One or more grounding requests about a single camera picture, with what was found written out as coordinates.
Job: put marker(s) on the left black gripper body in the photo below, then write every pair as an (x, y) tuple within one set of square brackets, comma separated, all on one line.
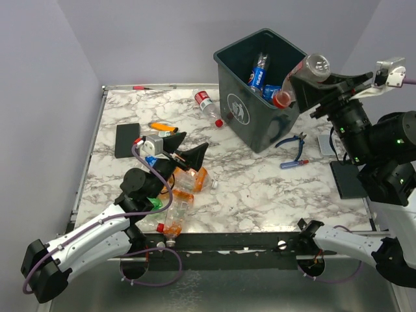
[(165, 168)]

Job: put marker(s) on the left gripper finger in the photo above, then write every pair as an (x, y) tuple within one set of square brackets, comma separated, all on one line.
[(172, 142), (194, 157)]

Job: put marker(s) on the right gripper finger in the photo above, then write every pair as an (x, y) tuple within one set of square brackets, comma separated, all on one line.
[(306, 91), (347, 82)]

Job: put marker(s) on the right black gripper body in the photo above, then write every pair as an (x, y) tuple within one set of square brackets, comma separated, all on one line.
[(338, 106)]

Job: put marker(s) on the orange crushed bottle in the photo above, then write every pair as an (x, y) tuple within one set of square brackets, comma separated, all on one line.
[(192, 181)]

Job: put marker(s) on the crushed bottle red cap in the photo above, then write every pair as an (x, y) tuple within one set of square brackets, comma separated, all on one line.
[(314, 68)]

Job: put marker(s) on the pocari sweat blue bottle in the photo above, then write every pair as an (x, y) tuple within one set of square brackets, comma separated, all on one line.
[(268, 92)]

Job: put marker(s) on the crushed blue label bottle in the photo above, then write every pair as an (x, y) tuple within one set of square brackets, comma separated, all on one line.
[(151, 160)]

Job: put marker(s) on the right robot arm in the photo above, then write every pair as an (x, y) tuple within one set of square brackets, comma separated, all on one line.
[(385, 151)]

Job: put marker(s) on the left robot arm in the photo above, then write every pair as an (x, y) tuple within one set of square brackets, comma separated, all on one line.
[(49, 267)]

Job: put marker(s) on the pepsi bottle by bin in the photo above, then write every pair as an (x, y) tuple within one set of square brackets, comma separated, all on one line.
[(259, 71)]

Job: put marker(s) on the dark green plastic bin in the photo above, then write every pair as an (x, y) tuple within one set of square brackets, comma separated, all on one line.
[(258, 123)]

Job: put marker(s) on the starbucks glass bottle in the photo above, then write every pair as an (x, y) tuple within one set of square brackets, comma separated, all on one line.
[(165, 133)]

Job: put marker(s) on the orange utility knife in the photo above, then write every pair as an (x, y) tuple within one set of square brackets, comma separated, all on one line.
[(162, 127)]

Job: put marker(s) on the green crushed bottle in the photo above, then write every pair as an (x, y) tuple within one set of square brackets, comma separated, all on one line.
[(156, 202)]

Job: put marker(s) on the orange label large bottle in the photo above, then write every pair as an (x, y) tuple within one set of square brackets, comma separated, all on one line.
[(176, 214)]

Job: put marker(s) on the black rectangular block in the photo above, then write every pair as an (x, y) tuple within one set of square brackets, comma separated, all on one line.
[(126, 134)]

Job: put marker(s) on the red label clear bottle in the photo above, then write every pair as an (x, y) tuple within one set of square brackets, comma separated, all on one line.
[(208, 107)]

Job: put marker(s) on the red marker pen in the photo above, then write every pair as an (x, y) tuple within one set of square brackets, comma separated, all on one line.
[(141, 88)]

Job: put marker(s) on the black box right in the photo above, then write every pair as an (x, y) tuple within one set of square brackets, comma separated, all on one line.
[(346, 181)]

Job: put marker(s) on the blue screwdriver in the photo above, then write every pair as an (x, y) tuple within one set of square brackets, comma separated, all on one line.
[(293, 164)]

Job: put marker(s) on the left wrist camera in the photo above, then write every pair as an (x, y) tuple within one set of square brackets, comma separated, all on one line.
[(150, 144)]

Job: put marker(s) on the white network switch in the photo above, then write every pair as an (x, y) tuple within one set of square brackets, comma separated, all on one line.
[(327, 148)]

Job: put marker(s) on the black mounting rail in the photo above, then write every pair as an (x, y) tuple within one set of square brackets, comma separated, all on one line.
[(242, 251)]

